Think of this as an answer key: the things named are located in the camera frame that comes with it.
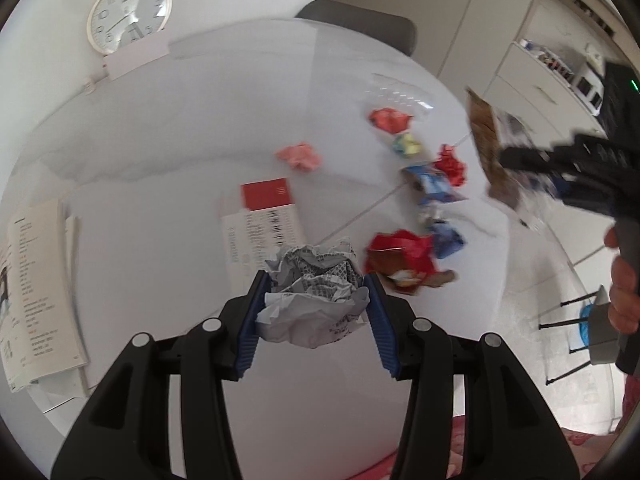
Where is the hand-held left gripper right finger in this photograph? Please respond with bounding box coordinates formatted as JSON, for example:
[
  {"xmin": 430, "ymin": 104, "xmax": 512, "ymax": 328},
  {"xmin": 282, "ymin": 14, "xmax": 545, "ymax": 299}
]
[{"xmin": 364, "ymin": 274, "xmax": 583, "ymax": 480}]

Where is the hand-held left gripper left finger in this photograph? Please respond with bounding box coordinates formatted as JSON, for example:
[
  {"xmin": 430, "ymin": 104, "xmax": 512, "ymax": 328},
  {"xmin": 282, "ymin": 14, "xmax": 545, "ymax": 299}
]
[{"xmin": 50, "ymin": 270, "xmax": 271, "ymax": 480}]

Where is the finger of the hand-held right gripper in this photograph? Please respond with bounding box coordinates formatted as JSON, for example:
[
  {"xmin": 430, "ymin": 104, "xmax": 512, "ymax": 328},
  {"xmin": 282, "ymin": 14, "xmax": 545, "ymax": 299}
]
[
  {"xmin": 550, "ymin": 171, "xmax": 621, "ymax": 217},
  {"xmin": 500, "ymin": 134, "xmax": 628, "ymax": 172}
]

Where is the brown snack packet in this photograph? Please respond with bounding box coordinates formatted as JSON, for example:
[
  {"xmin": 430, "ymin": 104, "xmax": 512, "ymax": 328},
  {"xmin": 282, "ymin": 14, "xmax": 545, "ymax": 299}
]
[{"xmin": 466, "ymin": 87, "xmax": 523, "ymax": 208}]

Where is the white printed paper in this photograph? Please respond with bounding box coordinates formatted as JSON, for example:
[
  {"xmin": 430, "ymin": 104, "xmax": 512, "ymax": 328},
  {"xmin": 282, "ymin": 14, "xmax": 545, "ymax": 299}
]
[{"xmin": 256, "ymin": 238, "xmax": 372, "ymax": 348}]

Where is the red wrapper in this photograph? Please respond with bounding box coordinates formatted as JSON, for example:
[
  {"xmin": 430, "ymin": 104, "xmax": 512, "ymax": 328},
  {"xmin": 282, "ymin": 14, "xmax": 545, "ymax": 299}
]
[{"xmin": 432, "ymin": 144, "xmax": 468, "ymax": 187}]

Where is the red snack packet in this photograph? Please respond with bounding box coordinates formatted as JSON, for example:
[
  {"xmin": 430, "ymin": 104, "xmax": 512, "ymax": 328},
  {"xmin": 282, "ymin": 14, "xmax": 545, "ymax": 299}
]
[{"xmin": 363, "ymin": 230, "xmax": 458, "ymax": 293}]

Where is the blue snack wrapper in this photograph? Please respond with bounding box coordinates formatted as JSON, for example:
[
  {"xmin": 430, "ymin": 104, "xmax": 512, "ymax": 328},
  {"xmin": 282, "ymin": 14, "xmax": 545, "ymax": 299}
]
[{"xmin": 402, "ymin": 162, "xmax": 468, "ymax": 206}]

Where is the red and white receipt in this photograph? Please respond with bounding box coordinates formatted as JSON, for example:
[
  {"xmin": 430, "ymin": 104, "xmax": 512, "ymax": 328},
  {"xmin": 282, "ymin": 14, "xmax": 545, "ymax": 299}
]
[{"xmin": 221, "ymin": 177, "xmax": 308, "ymax": 281}]

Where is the person's right hand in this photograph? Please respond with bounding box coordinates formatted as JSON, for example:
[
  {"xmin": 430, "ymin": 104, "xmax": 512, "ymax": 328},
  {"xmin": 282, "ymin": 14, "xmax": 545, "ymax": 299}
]
[{"xmin": 604, "ymin": 227, "xmax": 640, "ymax": 336}]

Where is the white appliance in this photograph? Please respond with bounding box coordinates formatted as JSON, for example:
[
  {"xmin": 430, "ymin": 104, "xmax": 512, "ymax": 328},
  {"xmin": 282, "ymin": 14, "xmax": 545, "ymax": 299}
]
[{"xmin": 575, "ymin": 67, "xmax": 608, "ymax": 111}]

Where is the blue crumpled wrapper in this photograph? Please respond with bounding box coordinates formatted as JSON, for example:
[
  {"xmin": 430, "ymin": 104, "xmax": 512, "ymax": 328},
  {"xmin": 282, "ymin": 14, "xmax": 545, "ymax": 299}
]
[{"xmin": 427, "ymin": 220, "xmax": 466, "ymax": 259}]

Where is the yellow-green crumpled paper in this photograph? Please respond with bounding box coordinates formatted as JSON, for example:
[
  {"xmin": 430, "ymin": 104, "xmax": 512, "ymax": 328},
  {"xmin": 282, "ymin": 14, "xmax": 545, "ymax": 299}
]
[{"xmin": 391, "ymin": 132, "xmax": 425, "ymax": 157}]

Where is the black-legged stand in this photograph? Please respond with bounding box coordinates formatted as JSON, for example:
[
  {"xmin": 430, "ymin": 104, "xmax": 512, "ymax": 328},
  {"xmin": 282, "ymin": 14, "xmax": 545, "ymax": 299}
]
[{"xmin": 537, "ymin": 292, "xmax": 601, "ymax": 386}]

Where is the white cabinet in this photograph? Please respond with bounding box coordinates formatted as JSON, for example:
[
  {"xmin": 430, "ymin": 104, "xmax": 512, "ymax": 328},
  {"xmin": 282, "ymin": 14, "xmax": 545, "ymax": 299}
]
[{"xmin": 435, "ymin": 0, "xmax": 621, "ymax": 126}]

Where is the orange-red crumpled paper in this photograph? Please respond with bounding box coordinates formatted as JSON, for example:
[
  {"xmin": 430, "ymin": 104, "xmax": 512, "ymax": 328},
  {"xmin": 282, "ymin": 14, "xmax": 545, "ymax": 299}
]
[{"xmin": 369, "ymin": 107, "xmax": 415, "ymax": 134}]

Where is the clear plastic container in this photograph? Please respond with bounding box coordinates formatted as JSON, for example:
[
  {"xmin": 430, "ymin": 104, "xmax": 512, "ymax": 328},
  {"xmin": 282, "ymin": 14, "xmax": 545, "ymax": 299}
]
[{"xmin": 362, "ymin": 72, "xmax": 436, "ymax": 121}]

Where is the pink crumpled paper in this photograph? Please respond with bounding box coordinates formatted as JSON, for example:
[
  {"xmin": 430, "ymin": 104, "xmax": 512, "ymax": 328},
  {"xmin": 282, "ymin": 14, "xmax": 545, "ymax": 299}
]
[{"xmin": 274, "ymin": 143, "xmax": 323, "ymax": 173}]

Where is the white printed booklet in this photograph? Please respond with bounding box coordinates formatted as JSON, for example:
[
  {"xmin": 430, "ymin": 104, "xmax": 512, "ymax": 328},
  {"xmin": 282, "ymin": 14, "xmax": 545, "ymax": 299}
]
[{"xmin": 0, "ymin": 199, "xmax": 91, "ymax": 393}]

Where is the grey chair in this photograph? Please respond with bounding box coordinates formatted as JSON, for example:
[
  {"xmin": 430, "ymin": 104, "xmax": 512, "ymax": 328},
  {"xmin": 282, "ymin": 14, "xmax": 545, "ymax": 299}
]
[{"xmin": 295, "ymin": 0, "xmax": 417, "ymax": 56}]

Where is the person's red garment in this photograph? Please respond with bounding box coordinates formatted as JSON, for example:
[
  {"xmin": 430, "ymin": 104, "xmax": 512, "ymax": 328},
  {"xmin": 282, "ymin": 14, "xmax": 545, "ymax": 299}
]
[{"xmin": 450, "ymin": 410, "xmax": 640, "ymax": 480}]

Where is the round white wall clock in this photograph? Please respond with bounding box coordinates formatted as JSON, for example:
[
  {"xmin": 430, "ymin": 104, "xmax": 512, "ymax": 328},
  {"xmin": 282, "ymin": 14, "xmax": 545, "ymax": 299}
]
[{"xmin": 86, "ymin": 0, "xmax": 173, "ymax": 55}]

